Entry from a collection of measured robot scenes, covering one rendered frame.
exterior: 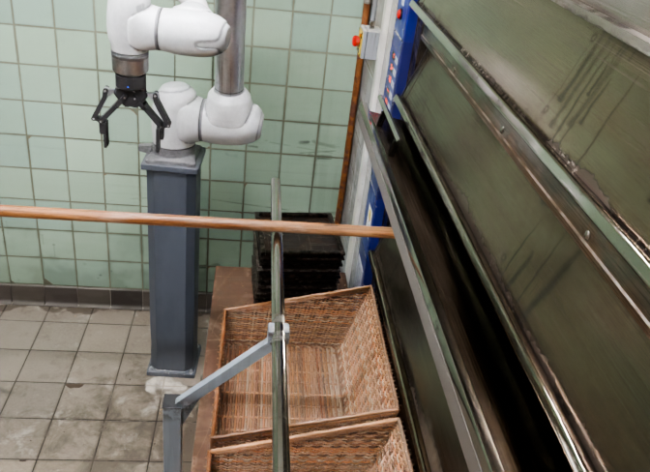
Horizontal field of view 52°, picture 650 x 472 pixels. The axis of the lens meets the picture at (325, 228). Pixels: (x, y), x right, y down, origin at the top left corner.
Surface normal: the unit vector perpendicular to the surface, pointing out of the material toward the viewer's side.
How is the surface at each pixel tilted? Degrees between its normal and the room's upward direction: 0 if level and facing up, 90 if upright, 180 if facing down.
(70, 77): 90
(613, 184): 69
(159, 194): 90
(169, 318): 90
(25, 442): 0
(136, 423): 0
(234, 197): 90
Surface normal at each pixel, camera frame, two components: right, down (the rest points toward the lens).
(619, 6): -0.99, -0.06
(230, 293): 0.11, -0.87
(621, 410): -0.90, -0.35
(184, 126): 0.03, 0.51
